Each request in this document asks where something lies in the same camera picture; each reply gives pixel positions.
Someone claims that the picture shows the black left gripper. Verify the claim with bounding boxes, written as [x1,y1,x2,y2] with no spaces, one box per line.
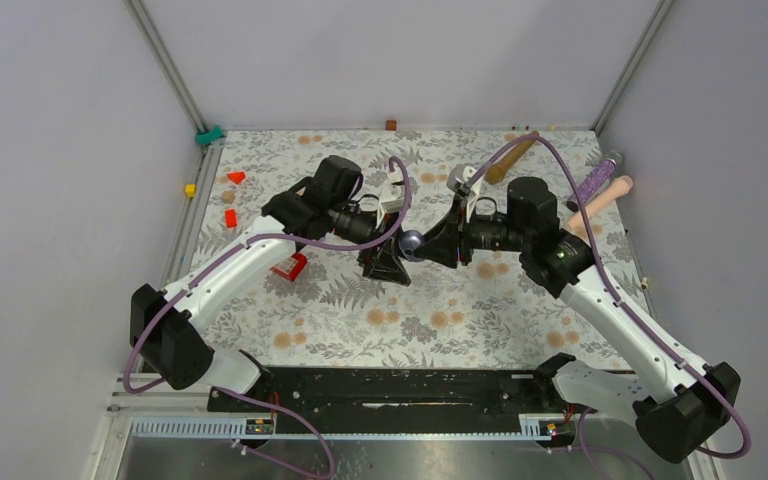
[330,201,414,285]

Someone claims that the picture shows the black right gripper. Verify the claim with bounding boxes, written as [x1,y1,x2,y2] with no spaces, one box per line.
[414,193,531,269]

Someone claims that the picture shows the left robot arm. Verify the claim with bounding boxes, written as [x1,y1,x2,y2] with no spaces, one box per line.
[123,155,412,411]

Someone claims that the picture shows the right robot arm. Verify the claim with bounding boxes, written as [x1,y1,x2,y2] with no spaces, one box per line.
[414,177,741,463]

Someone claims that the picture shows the floral patterned mat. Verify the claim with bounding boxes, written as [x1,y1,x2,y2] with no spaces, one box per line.
[192,130,626,370]

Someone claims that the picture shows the red plastic tray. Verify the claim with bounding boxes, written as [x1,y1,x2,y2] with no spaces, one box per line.
[271,252,308,282]

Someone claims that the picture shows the brown wooden stick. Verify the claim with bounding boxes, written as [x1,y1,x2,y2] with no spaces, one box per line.
[484,131,540,185]

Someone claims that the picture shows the red rectangular block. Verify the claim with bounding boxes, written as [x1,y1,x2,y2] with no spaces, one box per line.
[224,209,238,229]

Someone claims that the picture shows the purple glitter tube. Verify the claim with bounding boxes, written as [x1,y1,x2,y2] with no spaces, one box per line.
[565,150,624,212]

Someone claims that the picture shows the red triangular block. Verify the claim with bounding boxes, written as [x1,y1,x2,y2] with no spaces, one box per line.
[226,171,246,184]

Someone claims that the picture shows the pink flesh-coloured stick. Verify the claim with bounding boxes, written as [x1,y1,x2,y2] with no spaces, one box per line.
[564,175,634,233]

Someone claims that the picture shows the teal arch block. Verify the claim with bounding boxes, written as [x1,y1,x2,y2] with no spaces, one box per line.
[194,125,225,147]

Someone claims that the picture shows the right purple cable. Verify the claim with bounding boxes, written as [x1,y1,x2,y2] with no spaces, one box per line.
[466,132,753,480]

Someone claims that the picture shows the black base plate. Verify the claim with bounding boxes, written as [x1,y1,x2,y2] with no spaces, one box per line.
[208,354,601,435]

